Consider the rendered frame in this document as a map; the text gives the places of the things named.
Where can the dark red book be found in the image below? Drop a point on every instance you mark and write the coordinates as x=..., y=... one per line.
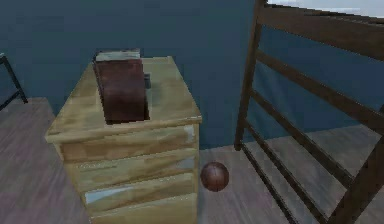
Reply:
x=121, y=88

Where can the black metal furniture leg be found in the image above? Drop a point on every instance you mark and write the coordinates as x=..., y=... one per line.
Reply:
x=13, y=81

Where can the brown ball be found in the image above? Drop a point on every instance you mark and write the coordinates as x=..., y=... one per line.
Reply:
x=214, y=176

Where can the dark wooden bed frame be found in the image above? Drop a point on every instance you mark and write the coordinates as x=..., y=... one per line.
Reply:
x=320, y=90

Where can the light wooden chest of drawers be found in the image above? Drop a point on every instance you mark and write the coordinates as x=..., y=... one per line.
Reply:
x=166, y=100

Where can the small dark grey object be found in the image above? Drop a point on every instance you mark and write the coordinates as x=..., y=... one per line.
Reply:
x=147, y=81

